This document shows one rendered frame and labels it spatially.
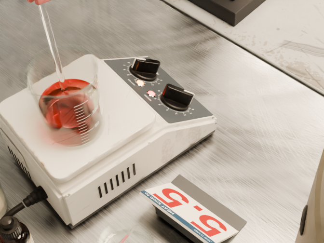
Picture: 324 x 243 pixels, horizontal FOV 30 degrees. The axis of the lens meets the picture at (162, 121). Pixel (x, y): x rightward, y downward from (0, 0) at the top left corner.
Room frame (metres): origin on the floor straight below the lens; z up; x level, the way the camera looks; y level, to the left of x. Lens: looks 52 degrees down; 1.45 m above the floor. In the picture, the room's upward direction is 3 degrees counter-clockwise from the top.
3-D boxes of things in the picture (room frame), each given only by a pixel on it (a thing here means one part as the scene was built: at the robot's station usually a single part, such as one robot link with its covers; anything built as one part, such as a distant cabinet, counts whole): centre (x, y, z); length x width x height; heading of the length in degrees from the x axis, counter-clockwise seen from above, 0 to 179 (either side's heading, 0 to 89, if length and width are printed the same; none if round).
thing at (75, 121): (0.36, 0.09, 1.03); 0.07 x 0.06 x 0.08; 132
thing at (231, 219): (0.31, -0.03, 0.92); 0.09 x 0.06 x 0.04; 47
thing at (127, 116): (0.38, 0.09, 0.98); 0.12 x 0.12 x 0.01; 36
